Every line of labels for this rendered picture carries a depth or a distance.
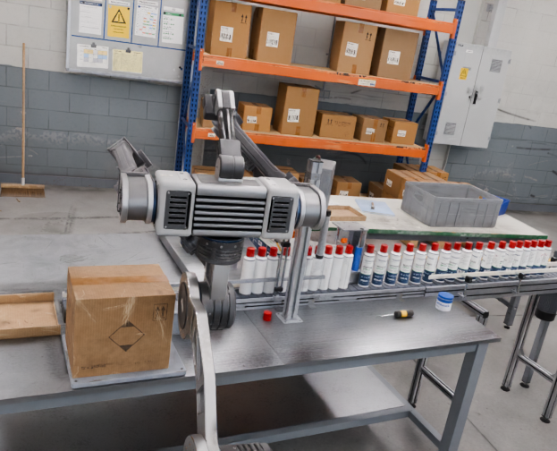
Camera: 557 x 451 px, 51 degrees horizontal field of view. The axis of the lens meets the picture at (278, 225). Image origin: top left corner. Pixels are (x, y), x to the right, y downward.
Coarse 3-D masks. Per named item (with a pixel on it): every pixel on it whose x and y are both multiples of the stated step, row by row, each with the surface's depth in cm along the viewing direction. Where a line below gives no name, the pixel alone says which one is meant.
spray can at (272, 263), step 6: (270, 252) 246; (276, 252) 246; (270, 258) 245; (276, 258) 246; (270, 264) 246; (276, 264) 247; (270, 270) 246; (276, 270) 248; (270, 276) 247; (264, 282) 249; (270, 282) 248; (264, 288) 250; (270, 288) 249
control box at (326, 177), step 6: (324, 162) 233; (330, 162) 235; (324, 168) 223; (330, 168) 224; (324, 174) 224; (330, 174) 223; (324, 180) 224; (330, 180) 224; (324, 186) 225; (330, 186) 230; (324, 192) 226; (330, 192) 239
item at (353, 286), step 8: (352, 288) 269; (360, 288) 271; (368, 288) 272; (376, 288) 273; (384, 288) 275; (392, 288) 277; (176, 296) 236; (240, 296) 245; (248, 296) 245; (256, 296) 246; (264, 296) 248; (272, 296) 249; (64, 304) 217
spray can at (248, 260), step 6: (252, 252) 241; (246, 258) 241; (252, 258) 242; (246, 264) 241; (252, 264) 242; (246, 270) 242; (252, 270) 243; (246, 276) 243; (252, 276) 244; (240, 288) 246; (246, 288) 245; (246, 294) 246
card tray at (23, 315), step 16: (0, 304) 219; (16, 304) 221; (32, 304) 222; (48, 304) 224; (0, 320) 208; (16, 320) 210; (32, 320) 211; (48, 320) 213; (0, 336) 197; (16, 336) 200; (32, 336) 202
